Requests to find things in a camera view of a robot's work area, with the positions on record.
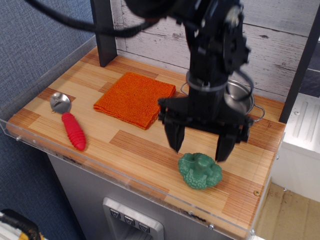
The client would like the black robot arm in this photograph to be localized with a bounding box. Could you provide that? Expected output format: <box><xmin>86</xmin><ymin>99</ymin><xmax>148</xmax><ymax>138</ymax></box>
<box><xmin>126</xmin><ymin>0</ymin><xmax>253</xmax><ymax>162</ymax></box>

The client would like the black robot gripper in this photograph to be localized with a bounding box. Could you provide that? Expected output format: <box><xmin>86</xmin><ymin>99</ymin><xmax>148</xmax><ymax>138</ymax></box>
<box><xmin>158</xmin><ymin>82</ymin><xmax>254</xmax><ymax>162</ymax></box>

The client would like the right dark vertical post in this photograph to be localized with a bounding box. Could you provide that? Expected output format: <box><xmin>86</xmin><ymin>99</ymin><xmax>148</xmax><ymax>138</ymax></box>
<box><xmin>278</xmin><ymin>6</ymin><xmax>320</xmax><ymax>124</ymax></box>

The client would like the left dark vertical post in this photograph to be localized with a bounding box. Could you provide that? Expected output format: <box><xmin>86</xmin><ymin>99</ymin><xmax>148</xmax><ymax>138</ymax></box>
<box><xmin>90</xmin><ymin>0</ymin><xmax>118</xmax><ymax>67</ymax></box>

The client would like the white toy sink unit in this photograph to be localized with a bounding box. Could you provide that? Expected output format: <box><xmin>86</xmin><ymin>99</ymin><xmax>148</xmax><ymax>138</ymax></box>
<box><xmin>271</xmin><ymin>93</ymin><xmax>320</xmax><ymax>202</ymax></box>

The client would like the orange folded cloth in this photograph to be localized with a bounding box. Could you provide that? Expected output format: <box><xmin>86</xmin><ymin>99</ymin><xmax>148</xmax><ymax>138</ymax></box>
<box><xmin>93</xmin><ymin>72</ymin><xmax>176</xmax><ymax>130</ymax></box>

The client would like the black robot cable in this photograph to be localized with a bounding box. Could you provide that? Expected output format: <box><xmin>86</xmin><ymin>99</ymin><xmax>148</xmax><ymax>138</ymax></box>
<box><xmin>24</xmin><ymin>0</ymin><xmax>161</xmax><ymax>38</ymax></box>

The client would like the silver dispenser button panel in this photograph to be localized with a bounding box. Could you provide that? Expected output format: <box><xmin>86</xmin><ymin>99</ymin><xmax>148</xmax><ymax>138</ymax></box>
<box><xmin>102</xmin><ymin>197</ymin><xmax>165</xmax><ymax>240</ymax></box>

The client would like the dark vertical post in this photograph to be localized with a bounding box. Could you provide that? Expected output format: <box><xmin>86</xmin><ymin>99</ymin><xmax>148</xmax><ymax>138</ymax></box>
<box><xmin>278</xmin><ymin>6</ymin><xmax>320</xmax><ymax>124</ymax></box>
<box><xmin>90</xmin><ymin>0</ymin><xmax>118</xmax><ymax>67</ymax></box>

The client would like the green toy broccoli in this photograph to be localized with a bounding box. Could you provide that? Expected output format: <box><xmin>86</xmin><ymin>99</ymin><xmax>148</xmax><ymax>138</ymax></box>
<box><xmin>178</xmin><ymin>153</ymin><xmax>223</xmax><ymax>190</ymax></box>

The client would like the red handled ice cream scoop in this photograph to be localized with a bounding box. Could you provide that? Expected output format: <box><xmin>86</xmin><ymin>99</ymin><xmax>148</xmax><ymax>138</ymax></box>
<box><xmin>50</xmin><ymin>92</ymin><xmax>87</xmax><ymax>151</ymax></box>

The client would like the grey toy fridge cabinet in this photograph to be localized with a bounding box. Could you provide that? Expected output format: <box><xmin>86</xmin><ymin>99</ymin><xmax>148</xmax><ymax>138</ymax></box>
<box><xmin>48</xmin><ymin>155</ymin><xmax>229</xmax><ymax>240</ymax></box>

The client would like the stainless steel pot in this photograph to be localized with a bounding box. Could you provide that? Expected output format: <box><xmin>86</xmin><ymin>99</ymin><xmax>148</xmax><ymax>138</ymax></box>
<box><xmin>180</xmin><ymin>79</ymin><xmax>257</xmax><ymax>125</ymax></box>

